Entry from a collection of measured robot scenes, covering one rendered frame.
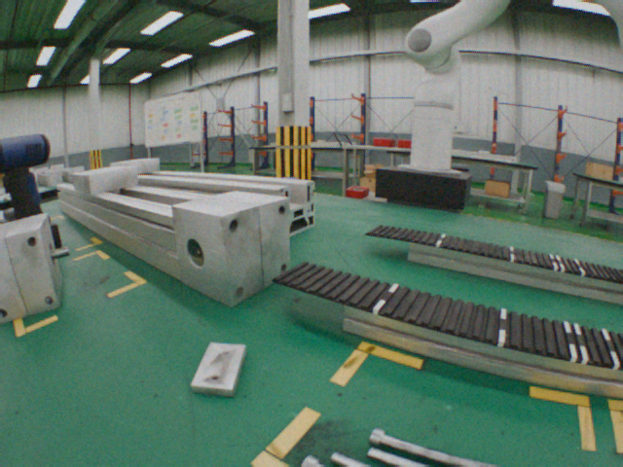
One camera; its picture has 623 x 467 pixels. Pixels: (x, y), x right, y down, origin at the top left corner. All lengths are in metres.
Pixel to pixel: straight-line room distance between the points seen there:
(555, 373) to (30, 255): 0.50
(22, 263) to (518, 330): 0.47
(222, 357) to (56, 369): 0.15
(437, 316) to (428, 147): 0.66
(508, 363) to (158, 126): 6.65
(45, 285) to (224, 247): 0.22
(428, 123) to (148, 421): 0.84
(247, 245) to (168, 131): 6.23
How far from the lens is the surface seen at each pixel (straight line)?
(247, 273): 0.32
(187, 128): 6.21
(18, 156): 0.60
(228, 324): 0.29
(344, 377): 0.23
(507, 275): 0.42
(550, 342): 0.25
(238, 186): 0.54
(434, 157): 0.87
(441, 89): 0.89
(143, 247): 0.45
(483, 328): 0.25
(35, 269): 0.38
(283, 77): 4.04
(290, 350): 0.25
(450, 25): 0.90
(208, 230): 0.30
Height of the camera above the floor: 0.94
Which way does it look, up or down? 18 degrees down
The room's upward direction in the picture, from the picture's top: straight up
